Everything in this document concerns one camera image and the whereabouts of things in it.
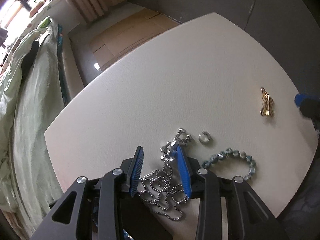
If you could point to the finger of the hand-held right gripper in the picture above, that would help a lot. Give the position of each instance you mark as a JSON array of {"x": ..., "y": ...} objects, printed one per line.
[{"x": 298, "y": 100}]

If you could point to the white low table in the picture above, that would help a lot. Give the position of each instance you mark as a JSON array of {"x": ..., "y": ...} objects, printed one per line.
[{"x": 162, "y": 80}]

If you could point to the flat cardboard sheets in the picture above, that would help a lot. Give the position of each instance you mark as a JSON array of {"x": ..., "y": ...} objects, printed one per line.
[{"x": 130, "y": 35}]

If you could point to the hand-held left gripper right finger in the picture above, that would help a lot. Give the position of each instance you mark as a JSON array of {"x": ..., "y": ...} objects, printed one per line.
[{"x": 183, "y": 172}]

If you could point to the teal printed blanket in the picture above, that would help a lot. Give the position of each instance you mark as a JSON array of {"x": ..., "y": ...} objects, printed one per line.
[{"x": 60, "y": 35}]

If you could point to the black cloth on bed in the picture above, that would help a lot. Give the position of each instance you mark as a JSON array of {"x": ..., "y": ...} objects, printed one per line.
[{"x": 30, "y": 57}]

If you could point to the dark fluffy rug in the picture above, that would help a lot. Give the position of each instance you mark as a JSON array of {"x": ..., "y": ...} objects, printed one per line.
[{"x": 300, "y": 205}]

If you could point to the white crumpled duvet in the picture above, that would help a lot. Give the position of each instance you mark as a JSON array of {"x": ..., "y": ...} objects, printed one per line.
[{"x": 10, "y": 85}]

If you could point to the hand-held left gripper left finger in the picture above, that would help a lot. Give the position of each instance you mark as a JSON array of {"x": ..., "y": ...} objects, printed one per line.
[{"x": 136, "y": 170}]

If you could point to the green bed sheet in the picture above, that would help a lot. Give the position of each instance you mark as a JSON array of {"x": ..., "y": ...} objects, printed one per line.
[{"x": 37, "y": 110}]

